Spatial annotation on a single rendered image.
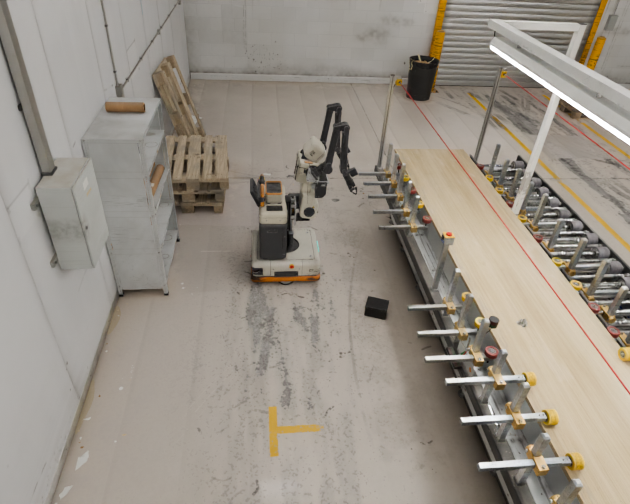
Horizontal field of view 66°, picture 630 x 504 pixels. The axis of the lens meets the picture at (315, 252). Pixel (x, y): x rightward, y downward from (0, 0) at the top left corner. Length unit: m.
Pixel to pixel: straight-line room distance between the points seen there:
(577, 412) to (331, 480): 1.57
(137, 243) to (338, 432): 2.28
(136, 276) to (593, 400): 3.63
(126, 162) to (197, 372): 1.72
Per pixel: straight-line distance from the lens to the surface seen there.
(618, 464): 3.05
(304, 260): 4.63
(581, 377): 3.35
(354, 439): 3.72
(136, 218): 4.29
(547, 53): 3.23
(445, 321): 3.62
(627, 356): 3.55
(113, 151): 4.03
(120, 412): 3.97
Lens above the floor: 3.12
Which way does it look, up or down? 37 degrees down
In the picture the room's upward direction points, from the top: 4 degrees clockwise
